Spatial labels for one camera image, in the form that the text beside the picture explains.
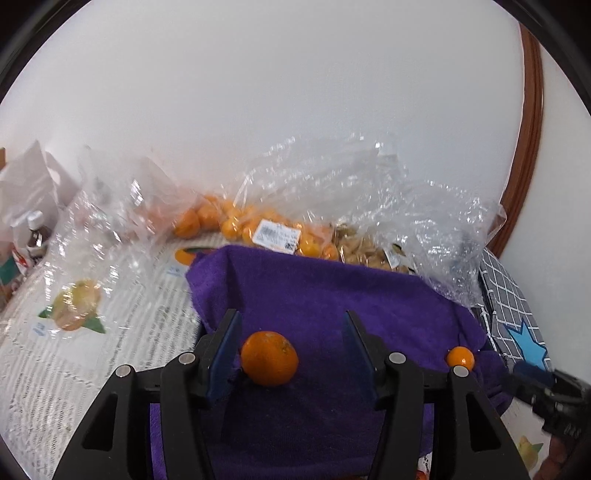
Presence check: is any clear bag of brown nuts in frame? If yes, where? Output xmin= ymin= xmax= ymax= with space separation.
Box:
xmin=330 ymin=180 xmax=506 ymax=310

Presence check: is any small orange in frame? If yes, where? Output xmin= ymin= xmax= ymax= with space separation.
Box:
xmin=446 ymin=346 xmax=475 ymax=371

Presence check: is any grey checked cushion blue star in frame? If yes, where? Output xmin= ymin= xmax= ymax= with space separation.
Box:
xmin=475 ymin=247 xmax=552 ymax=372

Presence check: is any person's right hand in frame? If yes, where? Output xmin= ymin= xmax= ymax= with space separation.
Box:
xmin=547 ymin=436 xmax=575 ymax=480

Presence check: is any brown bottle with white cap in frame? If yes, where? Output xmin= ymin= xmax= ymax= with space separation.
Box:
xmin=21 ymin=211 xmax=49 ymax=268

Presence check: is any crumpled clear plastic bag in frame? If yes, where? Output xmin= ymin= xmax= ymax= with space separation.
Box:
xmin=60 ymin=148 xmax=195 ymax=333

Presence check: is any brown wooden door frame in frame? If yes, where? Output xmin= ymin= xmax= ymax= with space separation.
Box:
xmin=487 ymin=23 xmax=546 ymax=259

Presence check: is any clear bag of oranges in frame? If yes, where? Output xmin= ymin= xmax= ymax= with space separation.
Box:
xmin=173 ymin=138 xmax=407 ymax=261

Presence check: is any purple towel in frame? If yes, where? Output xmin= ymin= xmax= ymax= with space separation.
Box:
xmin=148 ymin=244 xmax=513 ymax=480

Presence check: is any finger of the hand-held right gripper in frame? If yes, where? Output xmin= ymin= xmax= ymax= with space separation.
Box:
xmin=510 ymin=360 xmax=557 ymax=393

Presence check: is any white plastic bag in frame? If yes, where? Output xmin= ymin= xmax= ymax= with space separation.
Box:
xmin=0 ymin=141 xmax=79 ymax=259

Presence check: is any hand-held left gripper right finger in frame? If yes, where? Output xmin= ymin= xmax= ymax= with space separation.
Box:
xmin=342 ymin=310 xmax=532 ymax=480

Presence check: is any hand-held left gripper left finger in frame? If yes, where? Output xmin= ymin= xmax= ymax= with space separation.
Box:
xmin=53 ymin=308 xmax=243 ymax=480

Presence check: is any large orange mandarin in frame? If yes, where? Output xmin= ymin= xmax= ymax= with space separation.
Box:
xmin=240 ymin=330 xmax=300 ymax=387

